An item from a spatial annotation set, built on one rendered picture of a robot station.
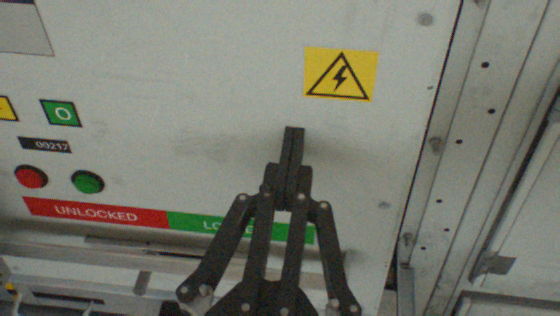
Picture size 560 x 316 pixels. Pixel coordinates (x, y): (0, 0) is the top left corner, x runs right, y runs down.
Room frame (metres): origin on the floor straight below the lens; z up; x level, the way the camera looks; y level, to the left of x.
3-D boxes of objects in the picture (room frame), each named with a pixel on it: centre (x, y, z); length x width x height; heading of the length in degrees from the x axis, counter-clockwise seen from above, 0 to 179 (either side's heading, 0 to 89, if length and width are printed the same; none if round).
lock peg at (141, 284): (0.34, 0.16, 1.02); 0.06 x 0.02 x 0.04; 173
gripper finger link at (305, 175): (0.28, -0.02, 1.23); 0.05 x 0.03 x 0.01; 172
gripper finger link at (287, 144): (0.31, 0.00, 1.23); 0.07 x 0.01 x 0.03; 173
